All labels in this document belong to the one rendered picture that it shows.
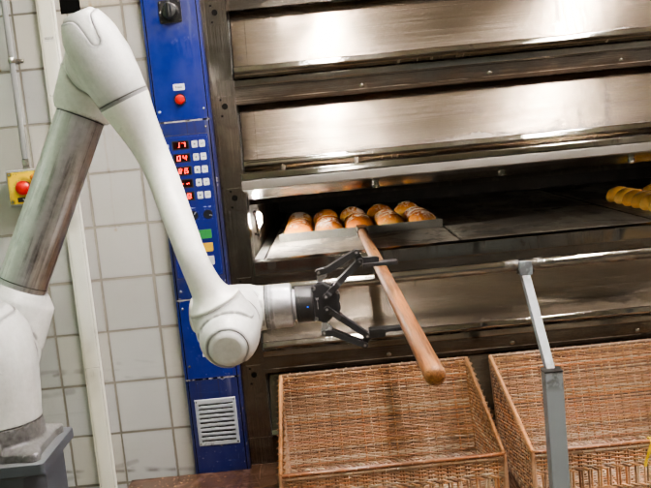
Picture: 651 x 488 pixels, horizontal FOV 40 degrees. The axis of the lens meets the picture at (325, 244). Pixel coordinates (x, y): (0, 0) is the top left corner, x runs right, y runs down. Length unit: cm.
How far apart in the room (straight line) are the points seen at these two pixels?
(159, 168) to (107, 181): 90
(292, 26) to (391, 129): 40
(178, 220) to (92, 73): 31
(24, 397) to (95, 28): 69
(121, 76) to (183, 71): 84
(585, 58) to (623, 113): 19
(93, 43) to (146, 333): 115
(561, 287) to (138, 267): 122
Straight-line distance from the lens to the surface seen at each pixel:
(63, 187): 190
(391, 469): 222
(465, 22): 261
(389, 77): 258
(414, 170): 243
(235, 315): 163
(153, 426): 275
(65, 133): 190
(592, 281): 272
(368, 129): 256
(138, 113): 174
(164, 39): 258
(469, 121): 259
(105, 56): 174
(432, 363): 126
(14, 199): 264
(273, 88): 257
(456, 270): 224
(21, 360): 173
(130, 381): 272
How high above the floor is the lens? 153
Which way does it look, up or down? 7 degrees down
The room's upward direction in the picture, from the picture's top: 6 degrees counter-clockwise
